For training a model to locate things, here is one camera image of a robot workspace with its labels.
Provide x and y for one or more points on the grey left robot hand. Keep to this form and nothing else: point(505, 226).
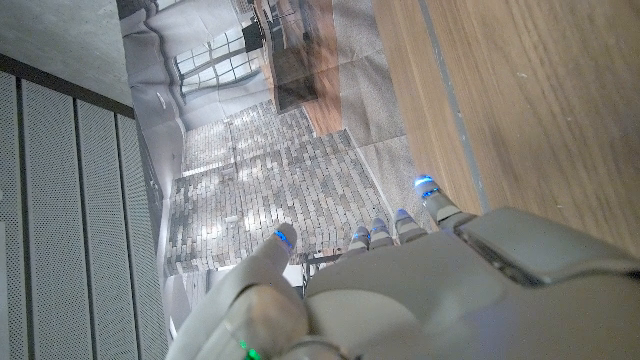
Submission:
point(450, 295)

